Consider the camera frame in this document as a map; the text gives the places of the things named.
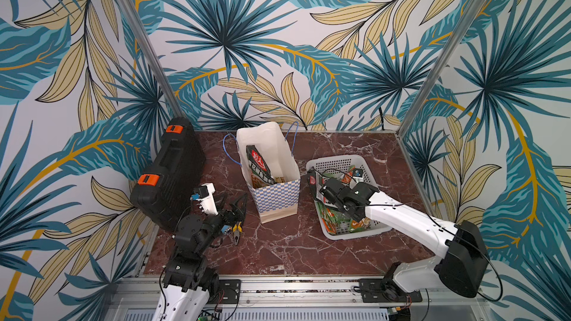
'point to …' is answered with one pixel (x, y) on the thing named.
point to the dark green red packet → (260, 172)
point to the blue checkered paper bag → (247, 136)
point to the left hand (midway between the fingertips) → (239, 197)
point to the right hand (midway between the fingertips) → (353, 200)
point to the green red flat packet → (347, 177)
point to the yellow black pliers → (237, 229)
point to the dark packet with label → (316, 181)
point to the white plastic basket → (340, 163)
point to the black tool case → (163, 192)
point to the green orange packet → (335, 221)
